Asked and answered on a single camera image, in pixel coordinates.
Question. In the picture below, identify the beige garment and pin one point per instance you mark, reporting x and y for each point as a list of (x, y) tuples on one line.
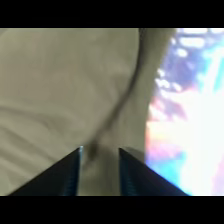
[(60, 86)]

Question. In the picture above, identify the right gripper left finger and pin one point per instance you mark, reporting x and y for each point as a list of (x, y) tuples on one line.
[(61, 176)]

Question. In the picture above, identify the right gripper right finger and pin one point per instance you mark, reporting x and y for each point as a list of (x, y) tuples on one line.
[(143, 178)]

